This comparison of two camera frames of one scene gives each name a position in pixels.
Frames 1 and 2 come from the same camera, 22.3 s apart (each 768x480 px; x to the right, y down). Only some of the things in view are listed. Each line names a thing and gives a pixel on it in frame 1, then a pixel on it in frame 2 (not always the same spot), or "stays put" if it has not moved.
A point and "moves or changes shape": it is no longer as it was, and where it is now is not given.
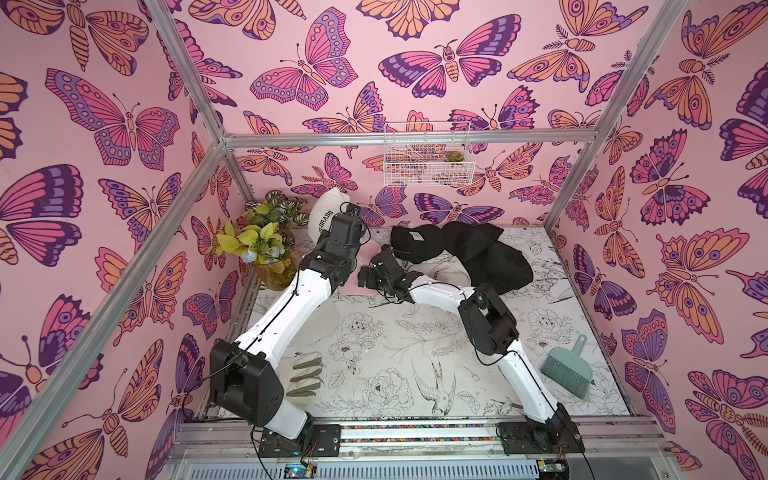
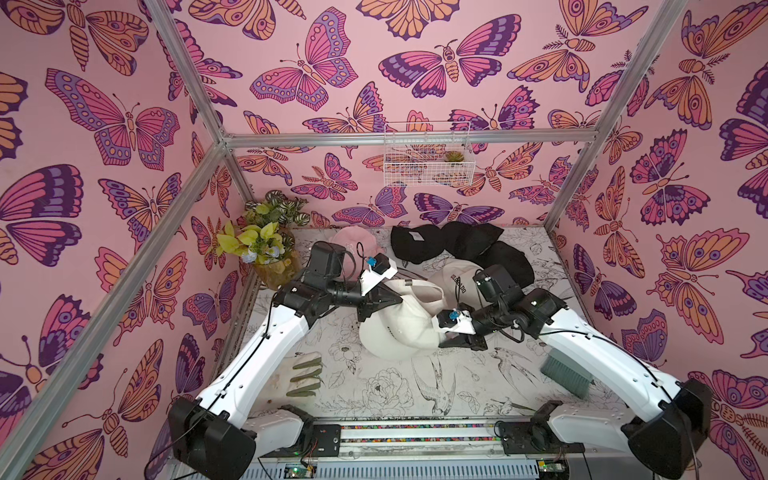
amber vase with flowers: x=264 y=239 stays put
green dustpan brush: x=569 y=370 stays put
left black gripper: x=322 y=243 -> x=369 y=302
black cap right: x=499 y=266 stays put
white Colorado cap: x=326 y=205 moves or changes shape
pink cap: x=364 y=252 stays put
